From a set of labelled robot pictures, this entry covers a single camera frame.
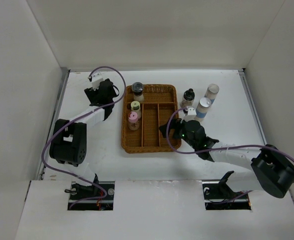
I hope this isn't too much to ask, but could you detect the tall silver-lid seasoning bottle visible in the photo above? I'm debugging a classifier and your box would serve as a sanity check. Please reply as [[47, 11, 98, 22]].
[[205, 83, 220, 104]]

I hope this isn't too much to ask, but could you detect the black-lid white spice jar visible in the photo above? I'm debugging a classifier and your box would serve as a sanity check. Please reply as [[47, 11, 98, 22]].
[[131, 82, 144, 103]]

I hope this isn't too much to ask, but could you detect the pink-lid spice bottle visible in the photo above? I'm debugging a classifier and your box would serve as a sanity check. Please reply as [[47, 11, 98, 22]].
[[128, 111, 140, 131]]

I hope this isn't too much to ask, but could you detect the brown wicker organizer basket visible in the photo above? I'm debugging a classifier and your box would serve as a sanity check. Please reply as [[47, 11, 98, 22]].
[[121, 84, 178, 154]]

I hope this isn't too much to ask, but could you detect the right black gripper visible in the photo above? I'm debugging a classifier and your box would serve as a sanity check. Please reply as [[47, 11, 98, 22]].
[[159, 116, 197, 149]]

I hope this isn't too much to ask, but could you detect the blue-label silver-lid seasoning bottle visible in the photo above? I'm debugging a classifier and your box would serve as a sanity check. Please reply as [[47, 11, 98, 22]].
[[195, 97, 211, 122]]

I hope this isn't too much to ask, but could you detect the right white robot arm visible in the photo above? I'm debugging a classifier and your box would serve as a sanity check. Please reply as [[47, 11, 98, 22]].
[[159, 118, 294, 200]]

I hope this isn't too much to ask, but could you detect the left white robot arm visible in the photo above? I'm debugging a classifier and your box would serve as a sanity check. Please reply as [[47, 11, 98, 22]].
[[41, 76, 120, 200]]

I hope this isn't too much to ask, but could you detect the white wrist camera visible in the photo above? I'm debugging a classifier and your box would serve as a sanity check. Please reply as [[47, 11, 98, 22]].
[[88, 72, 104, 90], [183, 106, 197, 122]]

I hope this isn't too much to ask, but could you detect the black-knob brown spice jar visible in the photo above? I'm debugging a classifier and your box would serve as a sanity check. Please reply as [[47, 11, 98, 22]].
[[180, 88, 195, 108]]

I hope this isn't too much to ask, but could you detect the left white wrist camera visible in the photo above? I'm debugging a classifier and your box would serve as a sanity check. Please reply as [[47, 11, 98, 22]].
[[88, 72, 104, 90]]

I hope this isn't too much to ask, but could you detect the green-lid spice bottle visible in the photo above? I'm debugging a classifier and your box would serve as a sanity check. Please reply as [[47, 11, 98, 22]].
[[130, 100, 142, 119]]

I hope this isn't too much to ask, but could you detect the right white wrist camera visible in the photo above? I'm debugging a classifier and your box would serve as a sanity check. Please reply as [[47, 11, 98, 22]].
[[183, 106, 197, 122]]

